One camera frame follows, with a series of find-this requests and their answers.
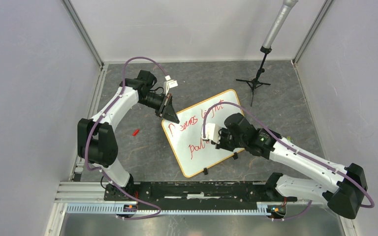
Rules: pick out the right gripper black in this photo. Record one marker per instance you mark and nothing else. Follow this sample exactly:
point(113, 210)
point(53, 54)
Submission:
point(222, 131)

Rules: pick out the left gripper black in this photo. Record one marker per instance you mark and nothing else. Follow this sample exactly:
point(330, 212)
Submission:
point(167, 105)

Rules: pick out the red marker cap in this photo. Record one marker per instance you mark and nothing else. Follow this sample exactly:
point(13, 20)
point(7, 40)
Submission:
point(135, 132)

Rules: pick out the yellow framed whiteboard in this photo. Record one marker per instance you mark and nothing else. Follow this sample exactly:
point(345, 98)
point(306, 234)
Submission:
point(192, 153)

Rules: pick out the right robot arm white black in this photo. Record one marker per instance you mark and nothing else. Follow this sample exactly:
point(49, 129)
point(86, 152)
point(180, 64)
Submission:
point(342, 188)

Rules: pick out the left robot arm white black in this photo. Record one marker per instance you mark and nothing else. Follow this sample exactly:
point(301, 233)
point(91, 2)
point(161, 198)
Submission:
point(96, 140)

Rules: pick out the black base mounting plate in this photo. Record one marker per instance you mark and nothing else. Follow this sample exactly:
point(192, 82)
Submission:
point(196, 195)

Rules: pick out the silver microphone on tripod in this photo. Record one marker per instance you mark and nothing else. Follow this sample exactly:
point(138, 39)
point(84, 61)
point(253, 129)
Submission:
point(266, 48)

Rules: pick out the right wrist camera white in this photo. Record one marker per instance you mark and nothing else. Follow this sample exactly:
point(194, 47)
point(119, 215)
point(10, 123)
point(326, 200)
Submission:
point(211, 132)

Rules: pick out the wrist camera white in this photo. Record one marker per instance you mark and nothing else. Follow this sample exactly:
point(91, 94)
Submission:
point(211, 132)
point(169, 83)

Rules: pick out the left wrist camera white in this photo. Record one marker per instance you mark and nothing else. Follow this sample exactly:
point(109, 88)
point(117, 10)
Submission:
point(169, 83)

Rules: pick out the aluminium rail with comb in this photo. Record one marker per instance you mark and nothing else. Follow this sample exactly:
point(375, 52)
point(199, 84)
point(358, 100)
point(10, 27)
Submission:
point(88, 197)

